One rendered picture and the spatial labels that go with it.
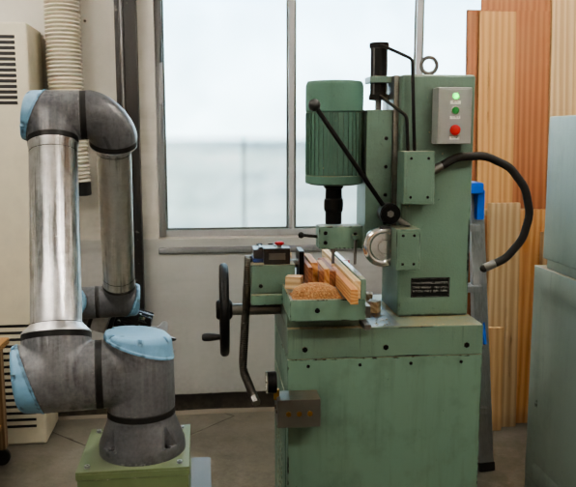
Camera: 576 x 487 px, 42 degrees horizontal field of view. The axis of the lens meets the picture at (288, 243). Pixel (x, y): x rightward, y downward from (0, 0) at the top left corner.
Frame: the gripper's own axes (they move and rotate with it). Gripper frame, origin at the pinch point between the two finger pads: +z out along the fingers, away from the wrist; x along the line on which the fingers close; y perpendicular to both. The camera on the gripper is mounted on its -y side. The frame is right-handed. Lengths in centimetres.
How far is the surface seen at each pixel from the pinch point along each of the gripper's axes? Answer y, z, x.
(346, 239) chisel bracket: 48, 39, 4
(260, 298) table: 22.8, 19.7, -1.2
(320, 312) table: 28.3, 33.7, -22.2
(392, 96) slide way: 93, 36, 1
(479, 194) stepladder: 77, 98, 68
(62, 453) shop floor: -86, -25, 90
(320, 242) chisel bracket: 44, 32, 4
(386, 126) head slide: 84, 38, 0
